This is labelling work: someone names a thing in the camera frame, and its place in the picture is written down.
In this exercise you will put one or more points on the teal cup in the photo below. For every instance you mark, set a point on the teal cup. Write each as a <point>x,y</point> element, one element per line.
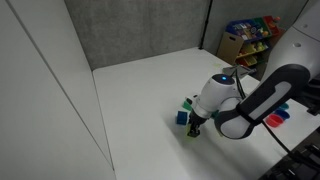
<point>284,106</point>

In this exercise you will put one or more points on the green storage bin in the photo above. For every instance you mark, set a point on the green storage bin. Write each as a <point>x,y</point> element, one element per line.
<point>259,24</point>

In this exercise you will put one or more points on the cardboard box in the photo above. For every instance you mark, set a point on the cardboard box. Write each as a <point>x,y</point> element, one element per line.
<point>228,47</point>

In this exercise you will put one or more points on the black vertical pole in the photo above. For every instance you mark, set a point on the black vertical pole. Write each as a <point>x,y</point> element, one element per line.
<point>206,25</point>

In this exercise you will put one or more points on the black table clamp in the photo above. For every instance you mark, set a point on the black table clamp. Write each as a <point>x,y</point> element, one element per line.
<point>313,110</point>

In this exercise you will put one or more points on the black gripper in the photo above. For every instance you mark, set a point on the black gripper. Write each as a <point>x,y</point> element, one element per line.
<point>196,119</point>

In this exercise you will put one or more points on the dark blue block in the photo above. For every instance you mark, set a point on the dark blue block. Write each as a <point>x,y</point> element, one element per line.
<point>181,118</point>

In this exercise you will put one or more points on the gray flat pad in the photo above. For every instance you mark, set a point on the gray flat pad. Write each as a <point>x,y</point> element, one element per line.
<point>233,70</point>

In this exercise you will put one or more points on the black equipment rack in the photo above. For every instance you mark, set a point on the black equipment rack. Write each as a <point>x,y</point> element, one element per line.
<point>296,163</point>

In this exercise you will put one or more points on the blue cup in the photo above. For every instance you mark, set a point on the blue cup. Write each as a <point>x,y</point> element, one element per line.
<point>282,114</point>

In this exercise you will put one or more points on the blue storage bin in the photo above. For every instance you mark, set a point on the blue storage bin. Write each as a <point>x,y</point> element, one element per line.
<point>241,28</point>

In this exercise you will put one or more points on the red cup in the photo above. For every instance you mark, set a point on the red cup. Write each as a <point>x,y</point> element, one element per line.
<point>274,120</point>

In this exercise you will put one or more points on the toy storage shelf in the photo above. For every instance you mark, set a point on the toy storage shelf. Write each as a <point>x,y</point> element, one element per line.
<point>255,43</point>

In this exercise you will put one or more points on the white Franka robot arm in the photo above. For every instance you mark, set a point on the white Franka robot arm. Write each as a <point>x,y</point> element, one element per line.
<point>283,90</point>

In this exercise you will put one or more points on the red storage bin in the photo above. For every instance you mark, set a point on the red storage bin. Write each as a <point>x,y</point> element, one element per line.
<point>270,22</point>

